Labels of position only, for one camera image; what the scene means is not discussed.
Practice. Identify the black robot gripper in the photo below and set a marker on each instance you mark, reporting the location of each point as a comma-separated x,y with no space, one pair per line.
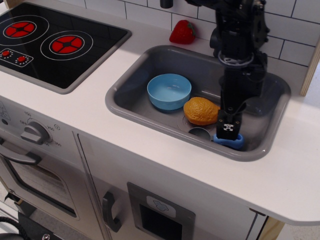
242,80

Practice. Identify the grey spoon with blue handle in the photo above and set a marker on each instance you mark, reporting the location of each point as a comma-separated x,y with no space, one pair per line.
236,144

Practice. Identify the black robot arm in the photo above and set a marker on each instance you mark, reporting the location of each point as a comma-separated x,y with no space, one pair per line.
240,32

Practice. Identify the grey plastic sink basin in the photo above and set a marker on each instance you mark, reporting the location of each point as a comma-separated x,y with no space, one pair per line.
128,98

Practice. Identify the light blue plastic bowl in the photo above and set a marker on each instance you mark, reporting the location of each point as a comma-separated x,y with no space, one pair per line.
169,91

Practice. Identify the orange toy chicken drumstick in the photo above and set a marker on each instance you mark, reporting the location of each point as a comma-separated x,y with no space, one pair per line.
201,111

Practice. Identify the dark grey toy faucet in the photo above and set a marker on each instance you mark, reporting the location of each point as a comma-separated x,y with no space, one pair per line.
217,42

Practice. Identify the red toy strawberry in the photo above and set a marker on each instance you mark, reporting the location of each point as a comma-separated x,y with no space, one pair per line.
183,33

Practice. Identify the white cabinet door with dispenser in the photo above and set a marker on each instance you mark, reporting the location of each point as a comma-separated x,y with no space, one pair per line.
154,202

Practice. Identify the toy oven door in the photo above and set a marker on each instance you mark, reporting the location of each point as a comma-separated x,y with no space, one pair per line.
57,191

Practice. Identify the black toy stove top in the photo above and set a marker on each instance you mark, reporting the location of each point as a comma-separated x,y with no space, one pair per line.
54,49

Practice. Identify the grey oven dial knob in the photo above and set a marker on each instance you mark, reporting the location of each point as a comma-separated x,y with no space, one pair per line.
35,133

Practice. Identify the grey cabinet door handle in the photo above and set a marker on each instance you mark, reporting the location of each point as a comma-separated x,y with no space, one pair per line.
113,223

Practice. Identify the grey oven door handle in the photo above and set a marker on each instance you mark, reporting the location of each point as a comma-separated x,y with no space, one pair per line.
24,159

